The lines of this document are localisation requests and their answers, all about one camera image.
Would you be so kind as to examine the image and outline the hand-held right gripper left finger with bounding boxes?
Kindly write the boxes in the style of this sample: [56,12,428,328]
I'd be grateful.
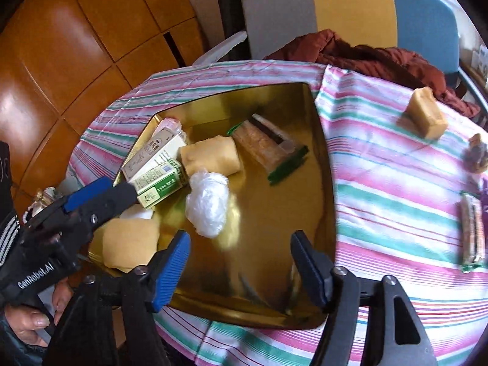
[42,231,191,366]

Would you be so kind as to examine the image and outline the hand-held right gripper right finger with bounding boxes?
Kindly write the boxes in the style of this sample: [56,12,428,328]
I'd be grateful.
[290,231,439,366]

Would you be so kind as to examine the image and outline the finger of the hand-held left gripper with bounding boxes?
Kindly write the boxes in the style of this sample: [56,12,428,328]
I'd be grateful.
[78,183,138,231]
[46,176,114,222]

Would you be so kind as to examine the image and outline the yellow sponge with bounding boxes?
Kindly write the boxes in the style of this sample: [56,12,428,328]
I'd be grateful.
[102,215,161,273]
[179,136,242,178]

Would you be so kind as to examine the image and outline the green white carton box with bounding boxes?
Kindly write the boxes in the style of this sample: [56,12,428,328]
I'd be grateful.
[130,160,191,210]

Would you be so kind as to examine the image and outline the beige carton box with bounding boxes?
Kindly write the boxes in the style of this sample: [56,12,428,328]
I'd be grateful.
[121,130,187,184]

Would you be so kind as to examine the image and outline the gold metal tin tray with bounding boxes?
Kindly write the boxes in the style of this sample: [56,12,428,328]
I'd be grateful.
[88,82,337,330]

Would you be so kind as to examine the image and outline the white plastic bag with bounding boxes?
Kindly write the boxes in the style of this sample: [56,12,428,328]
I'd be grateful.
[185,170,231,239]

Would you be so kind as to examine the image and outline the pink plastic packet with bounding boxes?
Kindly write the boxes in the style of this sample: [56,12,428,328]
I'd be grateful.
[152,118,187,142]

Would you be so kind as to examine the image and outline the brown cracker packet green ends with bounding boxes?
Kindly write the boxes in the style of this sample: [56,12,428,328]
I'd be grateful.
[457,191,486,273]
[227,113,309,187]

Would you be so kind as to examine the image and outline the orange sponge block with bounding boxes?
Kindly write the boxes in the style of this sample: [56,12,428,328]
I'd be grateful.
[396,86,448,140]

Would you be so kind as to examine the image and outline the brown purple snack packet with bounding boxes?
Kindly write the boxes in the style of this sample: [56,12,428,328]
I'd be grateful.
[463,133,488,174]

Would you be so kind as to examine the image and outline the person's left hand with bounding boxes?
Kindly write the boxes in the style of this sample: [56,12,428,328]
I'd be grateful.
[4,280,73,346]

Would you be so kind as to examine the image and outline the striped pink green tablecloth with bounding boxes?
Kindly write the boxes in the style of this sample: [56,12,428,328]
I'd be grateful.
[66,59,488,366]

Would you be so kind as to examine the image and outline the wooden wardrobe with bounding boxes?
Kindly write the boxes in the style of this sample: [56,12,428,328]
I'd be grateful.
[0,0,214,214]

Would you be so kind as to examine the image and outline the white chair armrest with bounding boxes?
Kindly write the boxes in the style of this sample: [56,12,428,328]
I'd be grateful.
[192,30,248,67]

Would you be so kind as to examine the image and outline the dark red jacket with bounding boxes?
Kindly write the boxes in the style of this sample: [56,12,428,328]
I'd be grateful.
[265,29,481,119]

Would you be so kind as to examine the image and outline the grey yellow blue chair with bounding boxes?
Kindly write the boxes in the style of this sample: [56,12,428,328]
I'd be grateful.
[239,0,488,115]

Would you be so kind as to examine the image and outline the small white box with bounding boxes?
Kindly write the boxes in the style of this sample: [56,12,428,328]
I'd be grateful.
[473,46,488,81]

